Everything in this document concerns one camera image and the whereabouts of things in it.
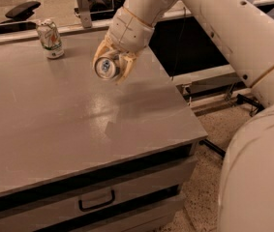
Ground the black drawer handle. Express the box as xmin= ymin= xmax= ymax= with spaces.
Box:
xmin=77 ymin=189 xmax=115 ymax=212

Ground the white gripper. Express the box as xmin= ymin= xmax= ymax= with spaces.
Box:
xmin=92 ymin=7 xmax=155 ymax=85

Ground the blue silver redbull can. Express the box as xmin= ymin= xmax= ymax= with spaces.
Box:
xmin=94 ymin=57 xmax=120 ymax=80

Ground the black office chair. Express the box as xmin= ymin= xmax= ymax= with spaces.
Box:
xmin=0 ymin=0 xmax=42 ymax=37

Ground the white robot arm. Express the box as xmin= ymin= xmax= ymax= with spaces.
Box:
xmin=93 ymin=0 xmax=274 ymax=232

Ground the white green soda can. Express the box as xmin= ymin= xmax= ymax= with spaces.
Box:
xmin=36 ymin=19 xmax=64 ymax=59

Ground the grey desk drawer unit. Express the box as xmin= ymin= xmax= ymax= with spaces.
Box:
xmin=0 ymin=32 xmax=205 ymax=232

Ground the black hanging cable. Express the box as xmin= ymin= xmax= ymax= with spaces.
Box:
xmin=169 ymin=7 xmax=187 ymax=79

